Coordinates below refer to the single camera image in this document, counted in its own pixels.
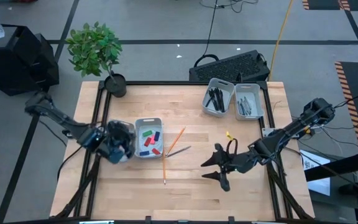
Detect black stand beam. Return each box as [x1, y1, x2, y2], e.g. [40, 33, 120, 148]
[305, 151, 358, 182]

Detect grey plastic bin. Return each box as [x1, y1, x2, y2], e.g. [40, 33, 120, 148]
[201, 77, 236, 118]
[134, 117, 164, 159]
[234, 83, 265, 121]
[104, 119, 136, 162]

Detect yellow cable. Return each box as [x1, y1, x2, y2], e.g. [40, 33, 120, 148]
[267, 0, 294, 81]

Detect black keyboard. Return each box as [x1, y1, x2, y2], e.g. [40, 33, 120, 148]
[188, 49, 271, 83]

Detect white paper box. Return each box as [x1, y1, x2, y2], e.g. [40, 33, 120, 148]
[299, 149, 332, 197]

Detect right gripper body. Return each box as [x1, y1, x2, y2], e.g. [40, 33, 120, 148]
[214, 142, 259, 192]

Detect black stacked boxes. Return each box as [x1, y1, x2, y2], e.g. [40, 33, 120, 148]
[0, 21, 60, 96]

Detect green potted plant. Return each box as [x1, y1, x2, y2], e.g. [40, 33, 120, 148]
[64, 21, 127, 98]

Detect black hanging cable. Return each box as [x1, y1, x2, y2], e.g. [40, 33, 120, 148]
[202, 0, 219, 58]

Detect orange pencil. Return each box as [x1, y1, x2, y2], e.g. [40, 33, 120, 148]
[165, 126, 186, 156]
[162, 148, 167, 185]

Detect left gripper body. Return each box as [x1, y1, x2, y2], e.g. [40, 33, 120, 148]
[99, 120, 136, 165]

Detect grey pencil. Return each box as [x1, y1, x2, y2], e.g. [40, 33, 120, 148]
[166, 145, 192, 158]

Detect black table frame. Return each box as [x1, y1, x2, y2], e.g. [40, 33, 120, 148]
[50, 80, 315, 222]

